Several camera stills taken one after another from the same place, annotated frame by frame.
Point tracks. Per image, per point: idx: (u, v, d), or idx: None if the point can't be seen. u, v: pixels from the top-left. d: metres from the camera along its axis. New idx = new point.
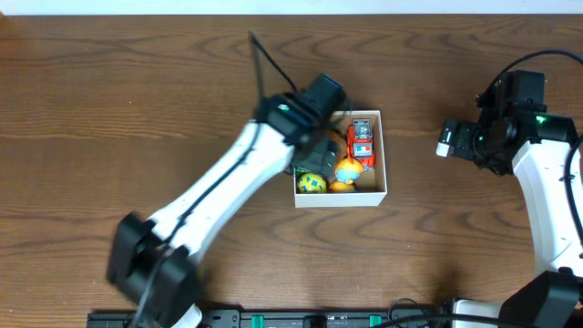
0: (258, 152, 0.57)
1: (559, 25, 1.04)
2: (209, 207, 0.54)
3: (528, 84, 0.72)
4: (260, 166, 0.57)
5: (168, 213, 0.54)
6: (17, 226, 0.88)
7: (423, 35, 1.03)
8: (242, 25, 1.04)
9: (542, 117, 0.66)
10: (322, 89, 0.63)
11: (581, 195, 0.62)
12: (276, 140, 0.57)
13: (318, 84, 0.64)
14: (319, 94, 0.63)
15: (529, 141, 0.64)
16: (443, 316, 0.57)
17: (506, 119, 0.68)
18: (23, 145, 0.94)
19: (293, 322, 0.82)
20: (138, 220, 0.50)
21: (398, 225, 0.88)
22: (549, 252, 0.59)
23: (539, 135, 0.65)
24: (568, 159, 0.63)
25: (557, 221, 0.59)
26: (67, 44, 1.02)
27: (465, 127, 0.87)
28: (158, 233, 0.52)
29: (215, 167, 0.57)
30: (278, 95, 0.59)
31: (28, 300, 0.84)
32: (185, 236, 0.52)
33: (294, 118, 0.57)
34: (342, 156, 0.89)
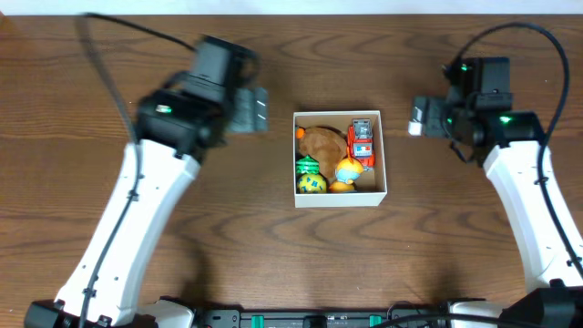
0: (147, 179, 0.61)
1: (558, 25, 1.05)
2: (114, 258, 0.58)
3: (491, 74, 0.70)
4: (157, 194, 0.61)
5: (73, 286, 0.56)
6: (18, 225, 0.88)
7: (422, 35, 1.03)
8: (242, 25, 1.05)
9: (506, 117, 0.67)
10: (209, 60, 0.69)
11: (557, 196, 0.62)
12: (166, 157, 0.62)
13: (204, 55, 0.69)
14: (208, 66, 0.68)
15: (498, 146, 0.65)
16: (444, 316, 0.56)
17: (475, 124, 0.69)
18: (24, 146, 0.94)
19: (293, 322, 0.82)
20: (45, 310, 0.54)
21: (398, 225, 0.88)
22: (537, 265, 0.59)
23: (507, 138, 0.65)
24: (539, 160, 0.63)
25: (538, 230, 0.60)
26: (69, 45, 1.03)
27: (432, 103, 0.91)
28: (68, 312, 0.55)
29: (107, 215, 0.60)
30: (158, 99, 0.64)
31: (27, 300, 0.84)
32: (99, 298, 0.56)
33: (186, 116, 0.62)
34: (342, 156, 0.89)
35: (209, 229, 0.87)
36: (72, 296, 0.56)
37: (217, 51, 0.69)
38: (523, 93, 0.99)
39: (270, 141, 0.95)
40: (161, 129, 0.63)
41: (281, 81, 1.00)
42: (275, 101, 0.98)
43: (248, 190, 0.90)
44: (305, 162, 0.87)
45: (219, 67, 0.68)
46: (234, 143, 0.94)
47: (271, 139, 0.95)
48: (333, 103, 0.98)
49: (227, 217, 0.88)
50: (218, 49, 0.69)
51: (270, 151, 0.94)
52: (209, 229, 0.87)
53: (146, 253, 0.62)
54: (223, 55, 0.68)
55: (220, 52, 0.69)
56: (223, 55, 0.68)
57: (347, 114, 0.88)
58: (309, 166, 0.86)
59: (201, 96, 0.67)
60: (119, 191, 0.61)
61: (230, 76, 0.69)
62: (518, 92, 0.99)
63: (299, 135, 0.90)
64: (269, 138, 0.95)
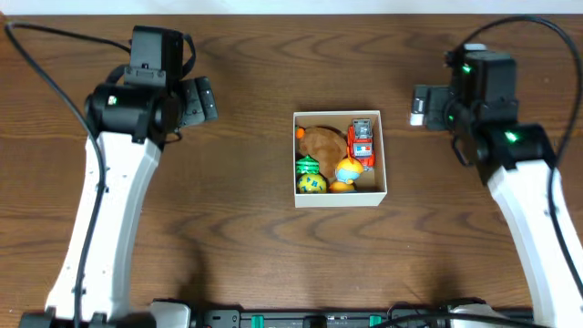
0: (113, 170, 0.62)
1: (559, 25, 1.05)
2: (97, 253, 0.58)
3: (497, 78, 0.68)
4: (125, 181, 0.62)
5: (60, 291, 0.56)
6: (17, 225, 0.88)
7: (423, 35, 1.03)
8: (242, 25, 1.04)
9: (513, 135, 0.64)
10: (144, 50, 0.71)
11: (569, 228, 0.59)
12: (127, 144, 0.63)
13: (137, 46, 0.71)
14: (148, 52, 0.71)
15: (504, 168, 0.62)
16: (443, 316, 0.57)
17: (478, 138, 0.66)
18: (23, 145, 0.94)
19: (293, 322, 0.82)
20: (35, 318, 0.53)
21: (398, 225, 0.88)
22: (547, 305, 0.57)
23: (514, 157, 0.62)
24: (549, 188, 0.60)
25: (547, 267, 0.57)
26: (69, 45, 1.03)
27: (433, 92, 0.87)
28: (61, 316, 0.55)
29: (81, 213, 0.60)
30: (107, 91, 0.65)
31: (27, 300, 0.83)
32: (89, 295, 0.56)
33: (138, 104, 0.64)
34: (342, 155, 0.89)
35: (209, 229, 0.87)
36: (62, 301, 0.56)
37: (149, 37, 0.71)
38: (523, 93, 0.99)
39: (270, 141, 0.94)
40: (117, 121, 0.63)
41: (281, 80, 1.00)
42: (274, 100, 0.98)
43: (248, 190, 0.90)
44: (305, 162, 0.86)
45: (158, 51, 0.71)
46: (234, 143, 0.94)
47: (271, 139, 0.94)
48: (333, 103, 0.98)
49: (227, 217, 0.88)
50: (151, 34, 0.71)
51: (270, 151, 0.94)
52: (209, 229, 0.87)
53: (127, 246, 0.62)
54: (158, 39, 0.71)
55: (155, 35, 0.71)
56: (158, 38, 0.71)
57: (347, 114, 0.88)
58: (310, 166, 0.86)
59: (148, 84, 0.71)
60: (88, 189, 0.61)
61: (168, 59, 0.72)
62: (519, 92, 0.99)
63: (299, 135, 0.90)
64: (269, 138, 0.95)
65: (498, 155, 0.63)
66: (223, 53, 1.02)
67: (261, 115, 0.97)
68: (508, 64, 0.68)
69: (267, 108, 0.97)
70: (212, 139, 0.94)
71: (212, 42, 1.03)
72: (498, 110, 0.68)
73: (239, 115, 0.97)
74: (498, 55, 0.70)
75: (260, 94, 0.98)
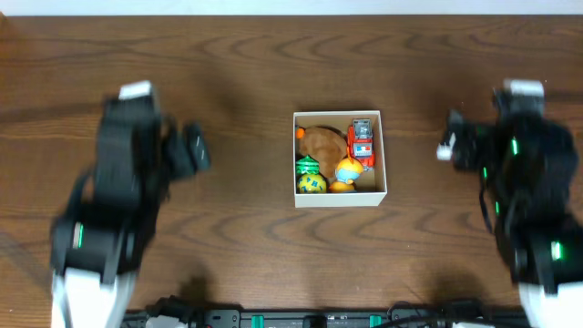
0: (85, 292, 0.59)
1: (558, 26, 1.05)
2: None
3: (550, 174, 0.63)
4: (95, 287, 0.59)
5: None
6: (17, 225, 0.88)
7: (422, 36, 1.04)
8: (242, 25, 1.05)
9: (559, 252, 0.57)
10: (113, 138, 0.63)
11: None
12: (96, 259, 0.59)
13: (103, 134, 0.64)
14: (117, 155, 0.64)
15: (545, 291, 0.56)
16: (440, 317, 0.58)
17: (516, 242, 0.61)
18: (24, 145, 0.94)
19: (293, 322, 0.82)
20: None
21: (398, 225, 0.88)
22: None
23: (556, 278, 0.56)
24: None
25: None
26: (70, 46, 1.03)
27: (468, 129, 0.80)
28: None
29: None
30: (73, 212, 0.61)
31: (27, 300, 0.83)
32: None
33: (102, 221, 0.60)
34: (342, 156, 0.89)
35: (209, 229, 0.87)
36: None
37: (119, 129, 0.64)
38: None
39: (270, 141, 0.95)
40: (81, 260, 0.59)
41: (281, 81, 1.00)
42: (275, 101, 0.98)
43: (248, 190, 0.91)
44: (305, 162, 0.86)
45: (129, 159, 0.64)
46: (234, 144, 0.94)
47: (271, 139, 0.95)
48: (333, 103, 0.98)
49: (227, 217, 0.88)
50: (118, 130, 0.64)
51: (270, 151, 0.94)
52: (209, 229, 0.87)
53: None
54: (127, 137, 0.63)
55: (125, 129, 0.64)
56: (127, 133, 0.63)
57: (347, 114, 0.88)
58: (310, 166, 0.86)
59: (118, 192, 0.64)
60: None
61: (139, 145, 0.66)
62: None
63: (299, 135, 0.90)
64: (269, 138, 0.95)
65: (540, 278, 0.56)
66: (223, 54, 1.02)
67: (261, 116, 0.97)
68: (566, 157, 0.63)
69: (267, 109, 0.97)
70: (213, 139, 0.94)
71: (212, 43, 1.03)
72: (544, 206, 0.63)
73: (239, 116, 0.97)
74: (555, 141, 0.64)
75: (260, 95, 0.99)
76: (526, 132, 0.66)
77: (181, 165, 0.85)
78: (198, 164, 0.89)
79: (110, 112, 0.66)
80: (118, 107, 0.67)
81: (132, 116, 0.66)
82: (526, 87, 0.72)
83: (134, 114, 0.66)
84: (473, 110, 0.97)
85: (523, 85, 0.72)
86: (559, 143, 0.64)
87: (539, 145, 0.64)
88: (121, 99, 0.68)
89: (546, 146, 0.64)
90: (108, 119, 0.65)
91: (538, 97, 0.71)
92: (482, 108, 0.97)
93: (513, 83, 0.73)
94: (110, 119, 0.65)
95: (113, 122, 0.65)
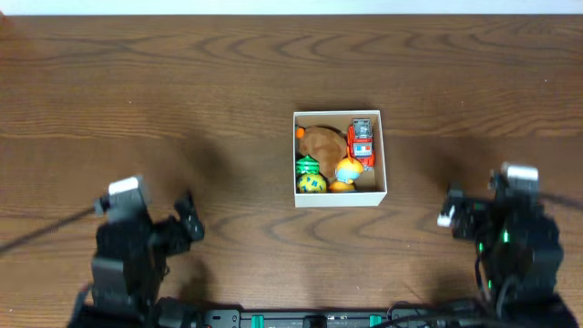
0: None
1: (558, 25, 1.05)
2: None
3: (542, 267, 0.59)
4: None
5: None
6: (17, 225, 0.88)
7: (422, 35, 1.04)
8: (242, 25, 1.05)
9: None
10: (109, 276, 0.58)
11: None
12: None
13: (101, 272, 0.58)
14: (112, 286, 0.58)
15: None
16: (443, 316, 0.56)
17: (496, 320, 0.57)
18: (23, 145, 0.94)
19: (293, 322, 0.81)
20: None
21: (398, 225, 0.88)
22: None
23: None
24: None
25: None
26: (69, 45, 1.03)
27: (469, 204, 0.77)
28: None
29: None
30: None
31: (27, 300, 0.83)
32: None
33: None
34: (342, 156, 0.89)
35: (209, 229, 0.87)
36: None
37: (113, 254, 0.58)
38: (523, 92, 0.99)
39: (270, 141, 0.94)
40: None
41: (281, 81, 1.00)
42: (274, 100, 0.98)
43: (248, 190, 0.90)
44: (305, 161, 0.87)
45: (123, 281, 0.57)
46: (234, 143, 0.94)
47: (271, 139, 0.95)
48: (333, 102, 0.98)
49: (227, 217, 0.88)
50: (114, 260, 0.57)
51: (270, 151, 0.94)
52: (209, 229, 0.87)
53: None
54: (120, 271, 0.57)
55: (119, 257, 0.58)
56: (120, 261, 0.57)
57: (347, 114, 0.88)
58: (310, 166, 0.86)
59: (115, 306, 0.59)
60: None
61: (130, 235, 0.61)
62: (519, 92, 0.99)
63: (299, 135, 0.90)
64: (269, 138, 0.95)
65: None
66: (223, 54, 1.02)
67: (261, 115, 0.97)
68: (555, 251, 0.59)
69: (267, 109, 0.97)
70: (213, 139, 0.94)
71: (212, 42, 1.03)
72: (533, 293, 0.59)
73: (239, 116, 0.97)
74: (545, 233, 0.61)
75: (260, 95, 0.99)
76: (516, 224, 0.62)
77: (175, 242, 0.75)
78: (191, 234, 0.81)
79: (102, 231, 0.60)
80: (107, 230, 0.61)
81: (122, 235, 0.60)
82: (522, 173, 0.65)
83: (121, 238, 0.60)
84: (473, 109, 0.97)
85: (519, 171, 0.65)
86: (548, 235, 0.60)
87: (532, 240, 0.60)
88: (113, 222, 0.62)
89: (536, 239, 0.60)
90: (97, 259, 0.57)
91: (531, 184, 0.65)
92: (482, 107, 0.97)
93: (509, 169, 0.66)
94: (102, 244, 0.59)
95: (104, 254, 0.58)
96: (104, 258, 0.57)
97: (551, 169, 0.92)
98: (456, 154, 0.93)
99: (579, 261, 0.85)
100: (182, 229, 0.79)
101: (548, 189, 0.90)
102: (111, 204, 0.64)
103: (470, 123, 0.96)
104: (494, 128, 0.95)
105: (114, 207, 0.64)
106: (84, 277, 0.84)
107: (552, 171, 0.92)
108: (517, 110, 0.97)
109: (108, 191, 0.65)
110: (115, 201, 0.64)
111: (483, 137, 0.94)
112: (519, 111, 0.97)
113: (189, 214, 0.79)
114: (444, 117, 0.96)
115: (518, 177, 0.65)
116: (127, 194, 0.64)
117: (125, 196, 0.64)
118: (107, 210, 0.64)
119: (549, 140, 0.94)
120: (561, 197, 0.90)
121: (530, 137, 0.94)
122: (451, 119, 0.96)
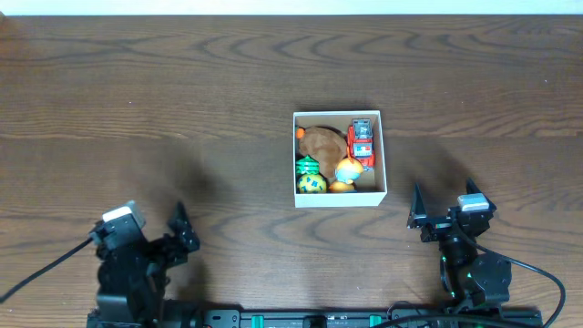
0: None
1: (558, 25, 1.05)
2: None
3: (492, 303, 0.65)
4: None
5: None
6: (16, 225, 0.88)
7: (422, 36, 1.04)
8: (241, 25, 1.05)
9: None
10: (112, 307, 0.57)
11: None
12: None
13: (104, 307, 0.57)
14: (119, 316, 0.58)
15: None
16: (442, 316, 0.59)
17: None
18: (23, 145, 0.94)
19: (293, 322, 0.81)
20: None
21: (397, 225, 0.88)
22: None
23: None
24: None
25: None
26: (69, 45, 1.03)
27: (432, 223, 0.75)
28: None
29: None
30: None
31: (27, 300, 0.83)
32: None
33: None
34: (342, 156, 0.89)
35: (209, 229, 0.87)
36: None
37: (117, 288, 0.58)
38: (524, 93, 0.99)
39: (270, 141, 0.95)
40: None
41: (281, 81, 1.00)
42: (275, 101, 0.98)
43: (248, 190, 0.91)
44: (305, 162, 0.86)
45: (128, 311, 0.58)
46: (234, 143, 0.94)
47: (271, 139, 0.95)
48: (333, 102, 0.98)
49: (227, 217, 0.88)
50: (117, 292, 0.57)
51: (270, 151, 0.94)
52: (209, 230, 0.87)
53: None
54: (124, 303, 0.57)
55: (122, 290, 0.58)
56: (125, 293, 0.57)
57: (347, 114, 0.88)
58: (310, 166, 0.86)
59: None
60: None
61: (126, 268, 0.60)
62: (518, 92, 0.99)
63: (299, 135, 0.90)
64: (269, 138, 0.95)
65: None
66: (223, 54, 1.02)
67: (261, 115, 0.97)
68: (504, 293, 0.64)
69: (267, 109, 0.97)
70: (213, 139, 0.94)
71: (212, 43, 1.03)
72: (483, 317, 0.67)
73: (239, 116, 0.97)
74: (501, 277, 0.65)
75: (260, 95, 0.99)
76: (481, 269, 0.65)
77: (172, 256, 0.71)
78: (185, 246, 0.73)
79: (102, 267, 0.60)
80: (107, 266, 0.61)
81: (121, 269, 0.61)
82: (476, 206, 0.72)
83: (121, 271, 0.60)
84: (473, 109, 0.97)
85: (473, 205, 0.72)
86: (504, 279, 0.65)
87: (490, 285, 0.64)
88: (112, 258, 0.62)
89: (495, 284, 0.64)
90: (102, 294, 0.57)
91: (484, 214, 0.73)
92: (482, 108, 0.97)
93: (465, 203, 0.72)
94: (104, 279, 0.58)
95: (107, 289, 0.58)
96: (107, 292, 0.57)
97: (551, 170, 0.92)
98: (456, 154, 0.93)
99: (578, 261, 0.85)
100: (176, 242, 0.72)
101: (548, 189, 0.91)
102: (108, 232, 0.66)
103: (470, 123, 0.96)
104: (494, 128, 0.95)
105: (111, 234, 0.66)
106: (84, 277, 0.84)
107: (551, 171, 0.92)
108: (517, 110, 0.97)
109: (102, 219, 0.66)
110: (111, 229, 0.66)
111: (483, 137, 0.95)
112: (519, 111, 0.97)
113: (183, 230, 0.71)
114: (443, 117, 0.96)
115: (473, 210, 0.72)
116: (121, 221, 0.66)
117: (120, 222, 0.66)
118: (104, 238, 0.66)
119: (549, 141, 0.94)
120: (561, 197, 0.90)
121: (530, 138, 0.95)
122: (451, 119, 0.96)
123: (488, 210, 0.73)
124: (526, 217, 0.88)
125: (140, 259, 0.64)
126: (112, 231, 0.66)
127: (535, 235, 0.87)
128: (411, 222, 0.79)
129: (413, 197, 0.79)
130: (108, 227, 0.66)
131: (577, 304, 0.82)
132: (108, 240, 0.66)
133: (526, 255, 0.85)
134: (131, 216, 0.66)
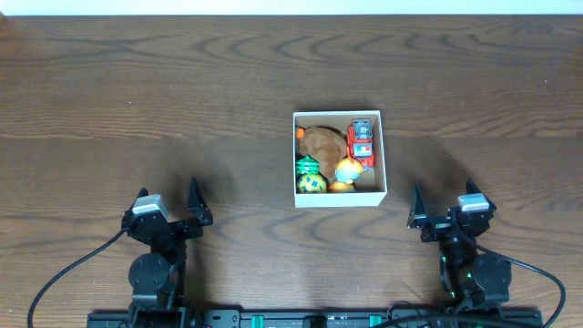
0: None
1: (558, 25, 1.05)
2: None
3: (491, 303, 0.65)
4: None
5: None
6: (16, 225, 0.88)
7: (422, 36, 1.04)
8: (241, 25, 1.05)
9: None
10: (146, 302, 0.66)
11: None
12: None
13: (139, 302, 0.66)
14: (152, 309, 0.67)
15: None
16: (441, 316, 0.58)
17: None
18: (23, 145, 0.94)
19: (293, 322, 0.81)
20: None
21: (397, 225, 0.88)
22: None
23: None
24: None
25: None
26: (69, 45, 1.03)
27: (432, 223, 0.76)
28: None
29: None
30: None
31: (28, 300, 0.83)
32: None
33: None
34: (342, 156, 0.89)
35: (209, 229, 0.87)
36: None
37: (147, 290, 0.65)
38: (524, 93, 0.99)
39: (270, 141, 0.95)
40: None
41: (281, 81, 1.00)
42: (274, 101, 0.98)
43: (248, 190, 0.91)
44: (305, 162, 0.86)
45: (160, 304, 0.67)
46: (234, 143, 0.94)
47: (271, 139, 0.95)
48: (333, 102, 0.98)
49: (227, 217, 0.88)
50: (148, 292, 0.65)
51: (270, 151, 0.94)
52: (209, 230, 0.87)
53: None
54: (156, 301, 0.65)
55: (152, 290, 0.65)
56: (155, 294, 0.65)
57: (347, 114, 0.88)
58: (310, 166, 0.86)
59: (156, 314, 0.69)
60: None
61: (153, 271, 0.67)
62: (518, 92, 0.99)
63: (299, 135, 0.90)
64: (269, 138, 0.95)
65: None
66: (223, 54, 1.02)
67: (261, 115, 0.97)
68: (504, 293, 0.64)
69: (267, 109, 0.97)
70: (213, 139, 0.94)
71: (212, 42, 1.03)
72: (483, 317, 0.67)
73: (239, 116, 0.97)
74: (501, 277, 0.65)
75: (260, 95, 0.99)
76: (481, 269, 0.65)
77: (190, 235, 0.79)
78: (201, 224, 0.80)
79: (133, 269, 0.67)
80: (136, 269, 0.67)
81: (147, 271, 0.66)
82: (475, 206, 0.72)
83: (148, 274, 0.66)
84: (473, 109, 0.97)
85: (473, 205, 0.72)
86: (503, 279, 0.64)
87: (490, 285, 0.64)
88: (138, 260, 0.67)
89: (495, 284, 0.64)
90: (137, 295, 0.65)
91: (484, 213, 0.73)
92: (482, 108, 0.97)
93: (464, 204, 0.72)
94: (136, 281, 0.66)
95: (140, 289, 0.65)
96: (140, 292, 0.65)
97: (551, 170, 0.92)
98: (456, 154, 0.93)
99: (578, 261, 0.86)
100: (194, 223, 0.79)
101: (547, 189, 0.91)
102: (138, 224, 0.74)
103: (470, 123, 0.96)
104: (494, 128, 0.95)
105: (141, 225, 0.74)
106: (84, 277, 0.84)
107: (551, 171, 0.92)
108: (517, 110, 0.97)
109: (134, 211, 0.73)
110: (141, 221, 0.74)
111: (483, 137, 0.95)
112: (519, 111, 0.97)
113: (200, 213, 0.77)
114: (443, 117, 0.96)
115: (473, 210, 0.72)
116: (150, 216, 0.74)
117: (149, 217, 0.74)
118: (134, 230, 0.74)
119: (548, 141, 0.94)
120: (561, 197, 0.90)
121: (530, 138, 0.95)
122: (451, 119, 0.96)
123: (489, 209, 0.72)
124: (525, 217, 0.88)
125: (163, 261, 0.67)
126: (141, 222, 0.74)
127: (535, 235, 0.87)
128: (411, 222, 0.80)
129: (414, 197, 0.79)
130: (138, 219, 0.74)
131: (577, 304, 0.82)
132: (138, 231, 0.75)
133: (526, 255, 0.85)
134: (159, 211, 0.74)
